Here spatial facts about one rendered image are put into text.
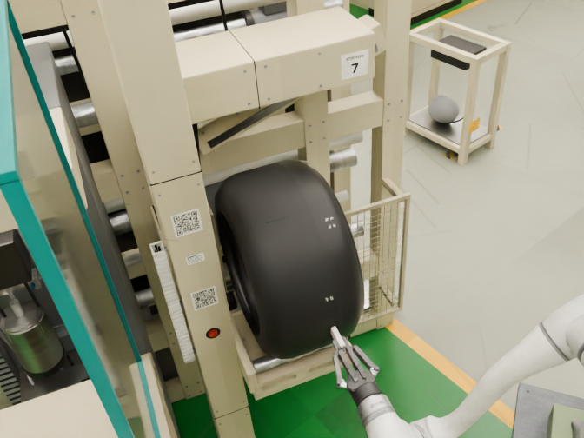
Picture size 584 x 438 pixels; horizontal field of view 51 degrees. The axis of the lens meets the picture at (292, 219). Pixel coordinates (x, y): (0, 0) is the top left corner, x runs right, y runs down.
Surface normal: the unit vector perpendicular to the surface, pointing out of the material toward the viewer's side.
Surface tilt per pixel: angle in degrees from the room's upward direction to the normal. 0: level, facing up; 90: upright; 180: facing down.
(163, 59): 90
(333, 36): 0
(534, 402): 0
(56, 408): 0
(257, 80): 90
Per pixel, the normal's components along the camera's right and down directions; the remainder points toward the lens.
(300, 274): 0.25, 0.04
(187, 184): 0.37, 0.58
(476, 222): -0.07, -0.77
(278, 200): 0.02, -0.61
